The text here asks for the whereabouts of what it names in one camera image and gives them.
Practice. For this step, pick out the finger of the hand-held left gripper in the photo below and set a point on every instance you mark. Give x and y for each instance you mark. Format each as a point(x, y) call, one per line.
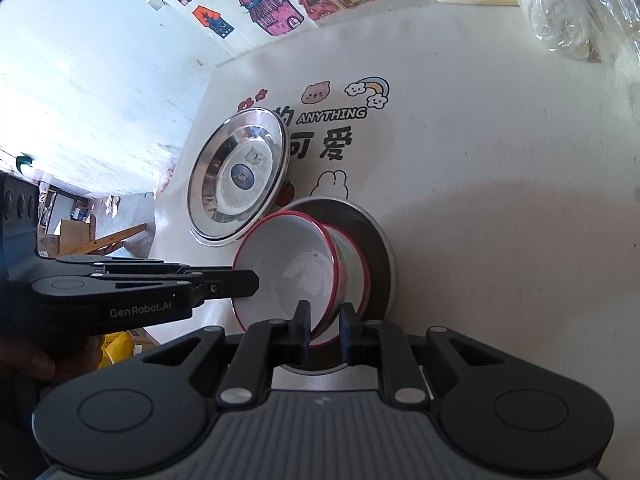
point(235, 282)

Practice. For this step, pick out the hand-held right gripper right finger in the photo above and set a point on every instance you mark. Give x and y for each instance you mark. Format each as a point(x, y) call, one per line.
point(346, 332)

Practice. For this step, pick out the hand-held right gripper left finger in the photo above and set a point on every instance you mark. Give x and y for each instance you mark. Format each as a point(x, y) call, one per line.
point(301, 327)

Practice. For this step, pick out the white bowl with red rim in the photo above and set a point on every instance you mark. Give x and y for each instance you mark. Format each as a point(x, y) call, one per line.
point(285, 270)
point(352, 270)

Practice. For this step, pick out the steel bowl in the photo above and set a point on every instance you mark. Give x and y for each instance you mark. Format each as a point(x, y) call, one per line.
point(375, 255)

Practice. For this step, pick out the large steel plate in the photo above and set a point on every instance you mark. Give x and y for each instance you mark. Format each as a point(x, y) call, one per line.
point(240, 175)

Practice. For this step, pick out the person's left hand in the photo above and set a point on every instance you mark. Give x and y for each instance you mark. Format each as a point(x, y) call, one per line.
point(35, 360)

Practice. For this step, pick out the yellow bag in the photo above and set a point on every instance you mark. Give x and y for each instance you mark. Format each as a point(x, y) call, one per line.
point(117, 350)

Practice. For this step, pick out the wooden plank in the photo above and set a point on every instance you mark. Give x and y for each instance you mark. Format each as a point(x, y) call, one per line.
point(117, 237)

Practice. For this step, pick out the cardboard box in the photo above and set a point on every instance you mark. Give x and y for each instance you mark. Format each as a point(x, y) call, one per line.
point(72, 232)

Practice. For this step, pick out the white printed tablecloth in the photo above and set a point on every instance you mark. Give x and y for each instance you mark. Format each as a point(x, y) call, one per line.
point(475, 160)

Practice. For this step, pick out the clear plastic bag of white goods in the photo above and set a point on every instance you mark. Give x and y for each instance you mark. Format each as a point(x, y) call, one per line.
point(575, 5)

